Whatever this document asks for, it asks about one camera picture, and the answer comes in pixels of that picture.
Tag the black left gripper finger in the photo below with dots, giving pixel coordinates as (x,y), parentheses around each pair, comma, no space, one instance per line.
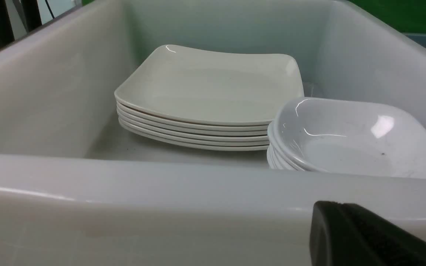
(347,234)

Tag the stack of white bowls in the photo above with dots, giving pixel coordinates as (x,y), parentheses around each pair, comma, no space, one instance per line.
(349,137)

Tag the stack of white square plates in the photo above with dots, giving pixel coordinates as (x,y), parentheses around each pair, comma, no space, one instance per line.
(207,100)

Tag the large white plastic bin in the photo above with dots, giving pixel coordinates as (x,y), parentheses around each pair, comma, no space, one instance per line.
(76,189)

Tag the green backdrop cloth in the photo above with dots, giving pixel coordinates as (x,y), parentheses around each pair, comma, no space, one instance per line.
(406,16)

